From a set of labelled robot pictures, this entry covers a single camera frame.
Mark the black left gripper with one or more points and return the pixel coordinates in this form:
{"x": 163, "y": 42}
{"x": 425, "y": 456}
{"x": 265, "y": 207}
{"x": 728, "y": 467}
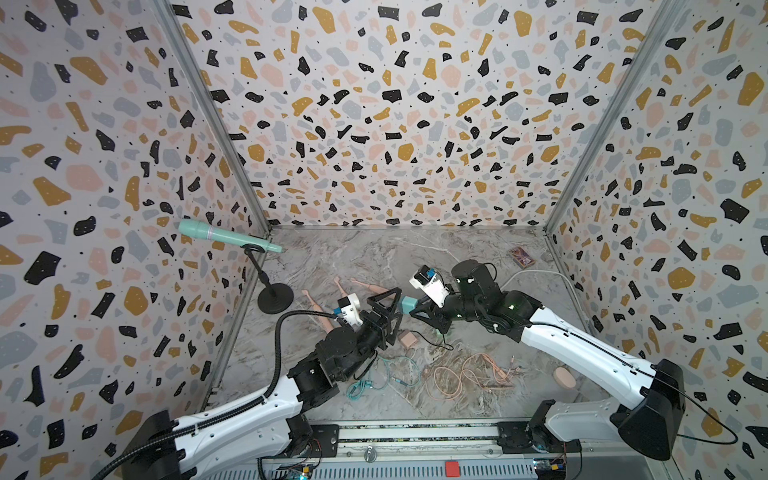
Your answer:
{"x": 384, "y": 329}

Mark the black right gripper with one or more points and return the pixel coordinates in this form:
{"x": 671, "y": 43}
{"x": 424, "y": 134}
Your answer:
{"x": 434, "y": 321}

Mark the green plug adapter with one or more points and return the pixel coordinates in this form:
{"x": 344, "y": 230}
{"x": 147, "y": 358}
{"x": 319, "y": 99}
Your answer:
{"x": 408, "y": 304}

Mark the pink plug adapter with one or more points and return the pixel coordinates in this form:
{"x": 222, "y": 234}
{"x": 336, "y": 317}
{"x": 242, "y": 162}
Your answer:
{"x": 408, "y": 340}

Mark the pink toothbrush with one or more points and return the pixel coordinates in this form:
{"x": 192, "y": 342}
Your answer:
{"x": 324, "y": 322}
{"x": 340, "y": 287}
{"x": 373, "y": 288}

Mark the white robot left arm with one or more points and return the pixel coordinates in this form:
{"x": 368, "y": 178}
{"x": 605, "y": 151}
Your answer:
{"x": 271, "y": 421}

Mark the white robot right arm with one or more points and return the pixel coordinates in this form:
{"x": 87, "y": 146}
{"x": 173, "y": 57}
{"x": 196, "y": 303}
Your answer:
{"x": 646, "y": 403}

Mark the small colourful card box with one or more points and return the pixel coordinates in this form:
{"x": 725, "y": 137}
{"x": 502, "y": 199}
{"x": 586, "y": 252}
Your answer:
{"x": 522, "y": 258}

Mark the black microphone stand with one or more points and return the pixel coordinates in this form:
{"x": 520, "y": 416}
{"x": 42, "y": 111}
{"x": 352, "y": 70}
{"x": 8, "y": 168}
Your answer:
{"x": 274, "y": 298}

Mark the pink round cap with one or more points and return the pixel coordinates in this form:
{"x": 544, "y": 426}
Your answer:
{"x": 564, "y": 378}

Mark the black corrugated conduit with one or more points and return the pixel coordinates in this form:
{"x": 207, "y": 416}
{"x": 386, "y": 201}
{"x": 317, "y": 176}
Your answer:
{"x": 240, "y": 390}

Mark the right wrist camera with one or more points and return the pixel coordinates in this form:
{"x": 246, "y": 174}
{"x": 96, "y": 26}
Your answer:
{"x": 429, "y": 281}

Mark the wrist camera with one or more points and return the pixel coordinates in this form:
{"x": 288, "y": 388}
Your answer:
{"x": 348, "y": 311}
{"x": 429, "y": 281}

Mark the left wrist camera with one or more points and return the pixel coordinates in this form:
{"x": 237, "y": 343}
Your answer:
{"x": 348, "y": 311}

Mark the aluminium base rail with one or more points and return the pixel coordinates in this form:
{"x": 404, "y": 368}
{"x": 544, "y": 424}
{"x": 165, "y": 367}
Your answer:
{"x": 470, "y": 449}

